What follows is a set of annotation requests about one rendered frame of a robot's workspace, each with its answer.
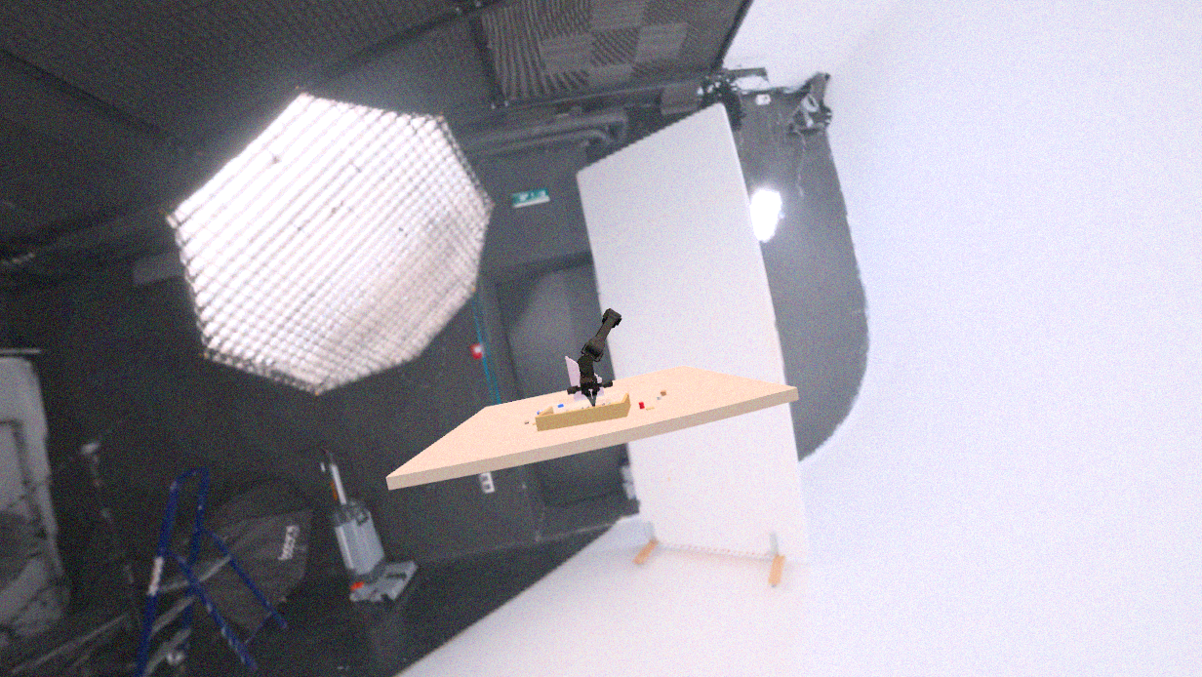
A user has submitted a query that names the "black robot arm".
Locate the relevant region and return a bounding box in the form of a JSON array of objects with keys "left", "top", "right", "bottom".
[{"left": 576, "top": 308, "right": 621, "bottom": 391}]

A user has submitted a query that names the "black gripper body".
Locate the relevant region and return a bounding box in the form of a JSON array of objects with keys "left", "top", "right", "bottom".
[{"left": 567, "top": 370, "right": 613, "bottom": 394}]

